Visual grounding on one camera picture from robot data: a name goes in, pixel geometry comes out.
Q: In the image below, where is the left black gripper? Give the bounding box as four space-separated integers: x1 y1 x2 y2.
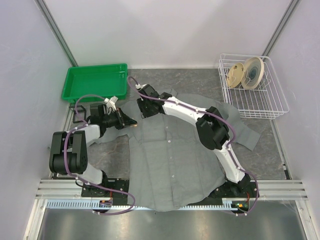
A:
101 107 137 130

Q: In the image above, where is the grey button shirt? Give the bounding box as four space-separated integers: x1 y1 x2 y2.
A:
93 87 261 213

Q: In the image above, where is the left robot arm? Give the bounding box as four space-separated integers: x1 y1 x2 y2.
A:
49 103 137 197

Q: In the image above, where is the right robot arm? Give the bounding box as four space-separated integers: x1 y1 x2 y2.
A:
135 83 251 197

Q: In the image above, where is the black box orange brooch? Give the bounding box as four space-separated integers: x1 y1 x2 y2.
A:
69 104 87 124

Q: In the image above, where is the green plastic tray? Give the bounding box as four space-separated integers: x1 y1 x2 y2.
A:
61 63 128 104

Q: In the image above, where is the beige plate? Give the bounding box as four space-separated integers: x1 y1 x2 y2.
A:
226 62 244 89

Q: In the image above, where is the beige bowl blue centre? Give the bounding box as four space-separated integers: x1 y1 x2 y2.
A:
241 57 265 90

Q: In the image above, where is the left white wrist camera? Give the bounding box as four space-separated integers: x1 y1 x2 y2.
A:
104 96 118 110

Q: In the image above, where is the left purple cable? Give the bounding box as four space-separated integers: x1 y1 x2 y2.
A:
62 94 137 216

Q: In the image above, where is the purple cable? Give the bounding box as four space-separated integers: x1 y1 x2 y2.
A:
62 94 137 216
126 76 260 217

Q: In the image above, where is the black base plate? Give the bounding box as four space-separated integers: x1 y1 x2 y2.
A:
81 177 261 207

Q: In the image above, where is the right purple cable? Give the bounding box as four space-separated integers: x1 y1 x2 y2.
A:
126 76 260 217

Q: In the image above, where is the white wire basket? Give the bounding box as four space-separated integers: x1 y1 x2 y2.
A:
218 53 290 119

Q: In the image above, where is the blue-white cable duct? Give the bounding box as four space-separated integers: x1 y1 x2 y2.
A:
46 199 238 211

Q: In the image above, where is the aluminium frame rail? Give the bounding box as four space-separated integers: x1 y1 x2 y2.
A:
23 176 320 240

